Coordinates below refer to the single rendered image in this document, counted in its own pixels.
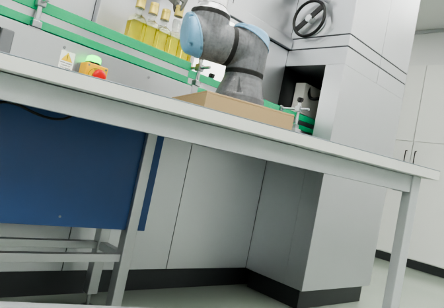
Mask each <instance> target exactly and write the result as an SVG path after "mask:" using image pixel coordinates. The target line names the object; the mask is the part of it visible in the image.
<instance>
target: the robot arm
mask: <svg viewBox="0 0 444 308"><path fill-rule="evenodd" d="M169 1H170V2H171V3H172V4H173V11H174V12H175V9H176V6H177V5H179V4H180V1H181V2H182V4H181V6H180V11H182V10H183V9H184V7H185V6H186V4H187V2H188V0H169ZM228 2H229V0H198V4H197V5H195V6H193V7H192V9H191V11H190V12H187V13H186V14H185V15H184V18H183V20H182V24H181V28H180V46H181V48H182V51H183V52H184V53H185V54H188V55H190V56H194V57H195V58H200V59H204V60H206V61H210V62H213V63H217V64H220V65H224V66H225V73H224V76H223V79H222V80H221V82H220V84H219V86H218V88H217V90H216V91H215V93H219V94H221V95H226V96H230V97H233V98H237V99H240V100H244V101H247V102H251V103H254V104H258V105H260V106H264V96H263V90H262V80H263V76H264V70H265V66H266V60H267V56H268V53H269V44H270V38H269V36H268V34H267V33H266V32H265V31H264V30H262V29H261V28H259V27H257V26H254V25H252V24H246V23H237V24H236V25H234V26H231V25H229V23H230V19H231V16H230V14H229V13H228V12H227V6H228Z"/></svg>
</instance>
